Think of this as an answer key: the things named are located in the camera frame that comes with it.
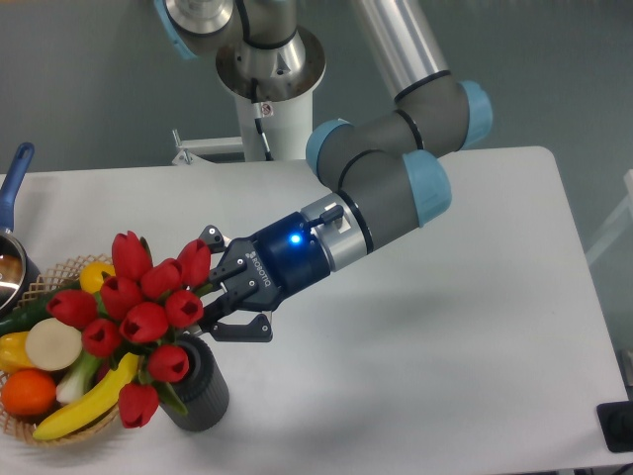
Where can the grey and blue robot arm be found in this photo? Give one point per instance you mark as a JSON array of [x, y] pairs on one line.
[[383, 179]]

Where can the green bok choy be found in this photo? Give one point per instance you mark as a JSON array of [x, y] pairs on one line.
[[78, 379]]

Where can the orange fruit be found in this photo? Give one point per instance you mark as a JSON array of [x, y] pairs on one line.
[[28, 392]]

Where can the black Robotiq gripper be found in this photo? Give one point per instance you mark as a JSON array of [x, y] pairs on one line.
[[258, 273]]

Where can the red fruit in basket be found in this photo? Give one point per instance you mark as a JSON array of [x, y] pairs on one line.
[[102, 372]]

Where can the dark grey ribbed vase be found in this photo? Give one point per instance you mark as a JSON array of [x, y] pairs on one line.
[[203, 391]]

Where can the beige round disc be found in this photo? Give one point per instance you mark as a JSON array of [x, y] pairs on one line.
[[52, 345]]

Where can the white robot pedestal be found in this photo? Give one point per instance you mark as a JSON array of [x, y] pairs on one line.
[[273, 91]]

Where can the black device at table edge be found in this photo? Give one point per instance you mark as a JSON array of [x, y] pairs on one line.
[[615, 420]]

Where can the woven wicker basket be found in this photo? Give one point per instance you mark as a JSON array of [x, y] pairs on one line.
[[22, 428]]

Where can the yellow lemon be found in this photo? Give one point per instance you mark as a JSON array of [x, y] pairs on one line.
[[94, 274]]

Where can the blue handled saucepan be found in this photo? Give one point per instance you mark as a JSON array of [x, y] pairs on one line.
[[18, 271]]

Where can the yellow bell pepper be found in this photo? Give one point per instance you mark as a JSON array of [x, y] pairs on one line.
[[13, 356]]

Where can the red tulip bouquet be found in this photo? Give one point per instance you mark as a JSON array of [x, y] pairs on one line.
[[140, 310]]

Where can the yellow banana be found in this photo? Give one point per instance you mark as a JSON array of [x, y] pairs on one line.
[[91, 406]]

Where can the green cucumber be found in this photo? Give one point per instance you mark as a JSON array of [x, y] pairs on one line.
[[23, 318]]

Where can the white frame at right edge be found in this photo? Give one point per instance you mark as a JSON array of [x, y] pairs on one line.
[[612, 228]]

